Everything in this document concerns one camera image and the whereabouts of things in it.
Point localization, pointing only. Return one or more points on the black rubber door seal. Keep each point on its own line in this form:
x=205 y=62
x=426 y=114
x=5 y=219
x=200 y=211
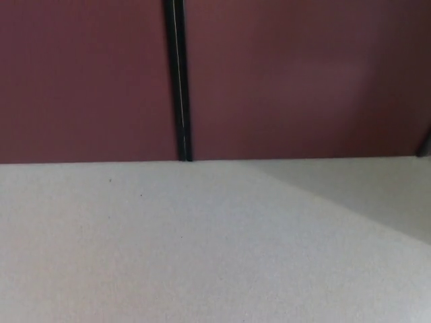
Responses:
x=178 y=84

